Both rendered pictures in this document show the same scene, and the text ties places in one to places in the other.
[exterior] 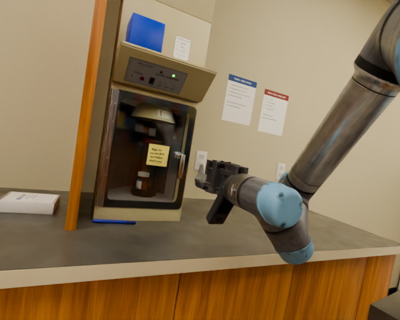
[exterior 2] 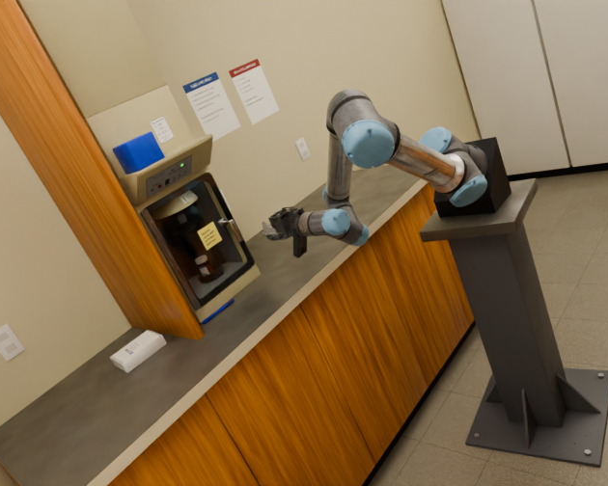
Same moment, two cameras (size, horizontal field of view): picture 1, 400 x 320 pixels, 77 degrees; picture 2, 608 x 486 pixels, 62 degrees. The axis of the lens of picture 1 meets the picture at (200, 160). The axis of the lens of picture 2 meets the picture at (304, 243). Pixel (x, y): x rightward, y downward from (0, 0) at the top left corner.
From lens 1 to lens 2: 1.01 m
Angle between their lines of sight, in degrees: 21
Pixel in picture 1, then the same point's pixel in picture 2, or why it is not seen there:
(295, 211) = (345, 220)
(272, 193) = (329, 220)
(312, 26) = not seen: outside the picture
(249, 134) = (247, 135)
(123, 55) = (141, 182)
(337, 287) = (411, 229)
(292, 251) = (357, 238)
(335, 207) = not seen: hidden behind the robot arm
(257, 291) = (355, 277)
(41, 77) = (18, 244)
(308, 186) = (344, 195)
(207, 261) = (311, 282)
